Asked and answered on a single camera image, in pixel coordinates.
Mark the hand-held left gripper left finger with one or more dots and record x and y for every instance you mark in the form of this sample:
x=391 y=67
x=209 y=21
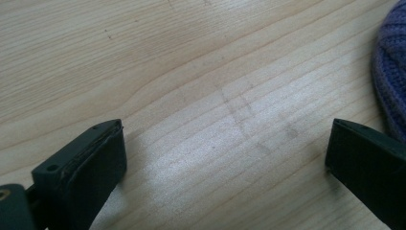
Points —
x=83 y=172

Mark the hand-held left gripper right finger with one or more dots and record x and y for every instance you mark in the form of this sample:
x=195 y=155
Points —
x=370 y=166

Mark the purple knitted cloth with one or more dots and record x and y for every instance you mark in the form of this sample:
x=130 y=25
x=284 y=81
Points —
x=391 y=67

